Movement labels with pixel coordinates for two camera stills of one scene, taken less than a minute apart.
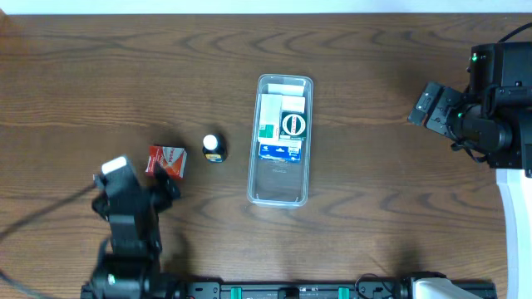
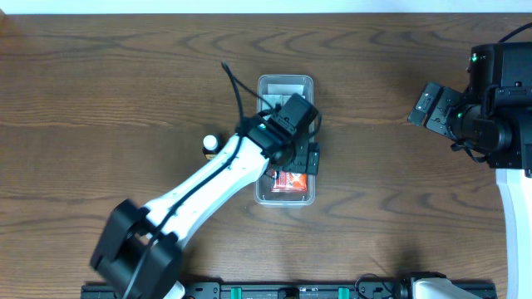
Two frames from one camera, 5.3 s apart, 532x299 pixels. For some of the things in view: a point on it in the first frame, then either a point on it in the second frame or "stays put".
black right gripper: [437, 110] stays put
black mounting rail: [308, 290] stays put
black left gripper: [165, 193] to [307, 165]
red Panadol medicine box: [172, 159] to [288, 182]
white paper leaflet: [285, 90] stays put
